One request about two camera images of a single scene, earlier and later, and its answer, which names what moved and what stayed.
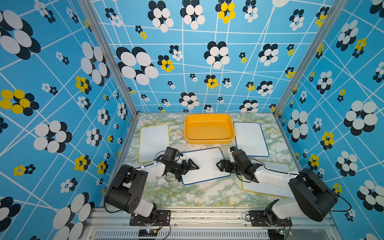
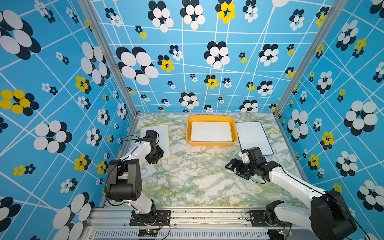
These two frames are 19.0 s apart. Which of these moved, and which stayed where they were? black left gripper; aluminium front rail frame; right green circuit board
Moved: black left gripper
Stayed: aluminium front rail frame; right green circuit board
